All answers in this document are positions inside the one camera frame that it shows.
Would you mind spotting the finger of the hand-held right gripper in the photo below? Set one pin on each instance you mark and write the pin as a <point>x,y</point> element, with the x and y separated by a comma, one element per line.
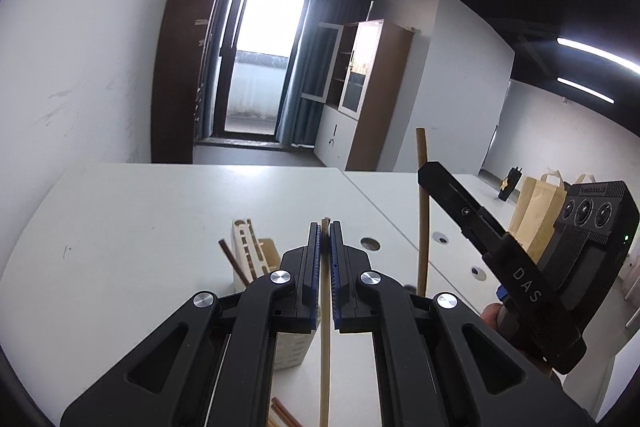
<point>450,192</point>

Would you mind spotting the brown glass-door cabinet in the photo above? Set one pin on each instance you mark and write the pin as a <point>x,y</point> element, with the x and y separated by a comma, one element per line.
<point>385,107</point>

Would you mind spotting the person's right hand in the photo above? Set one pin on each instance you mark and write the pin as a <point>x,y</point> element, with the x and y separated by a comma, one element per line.
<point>490,317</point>

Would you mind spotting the dark wooden chopstick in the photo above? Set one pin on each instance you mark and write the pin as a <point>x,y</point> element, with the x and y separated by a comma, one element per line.
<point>286,413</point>
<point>234,263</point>

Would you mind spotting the dark brown tall cabinet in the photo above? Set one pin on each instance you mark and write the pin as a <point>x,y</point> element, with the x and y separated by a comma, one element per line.
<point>175,72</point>

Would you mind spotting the glass balcony door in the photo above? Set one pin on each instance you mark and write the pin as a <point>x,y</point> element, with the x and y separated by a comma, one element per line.
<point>260,57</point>

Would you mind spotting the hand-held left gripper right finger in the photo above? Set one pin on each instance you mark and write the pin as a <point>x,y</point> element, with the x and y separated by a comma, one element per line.
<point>335,267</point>

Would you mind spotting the brown paper bag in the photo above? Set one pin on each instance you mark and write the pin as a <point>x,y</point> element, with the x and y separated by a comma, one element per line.
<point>532,212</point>

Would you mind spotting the black bottle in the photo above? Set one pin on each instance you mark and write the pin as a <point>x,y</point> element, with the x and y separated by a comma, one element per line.
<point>510,187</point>

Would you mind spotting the ceiling light strip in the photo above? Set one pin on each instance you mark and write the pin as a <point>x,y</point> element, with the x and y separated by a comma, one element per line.
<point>585,89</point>
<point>595,49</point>

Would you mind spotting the light bamboo chopstick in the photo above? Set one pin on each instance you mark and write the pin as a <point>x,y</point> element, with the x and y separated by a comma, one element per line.
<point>325,372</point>
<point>272,423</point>
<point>423,227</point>

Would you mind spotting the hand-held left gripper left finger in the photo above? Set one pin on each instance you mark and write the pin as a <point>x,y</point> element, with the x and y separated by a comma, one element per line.
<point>314,267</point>

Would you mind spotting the cream slotted utensil holder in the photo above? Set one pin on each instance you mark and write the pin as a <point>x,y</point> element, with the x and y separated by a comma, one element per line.
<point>267,259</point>

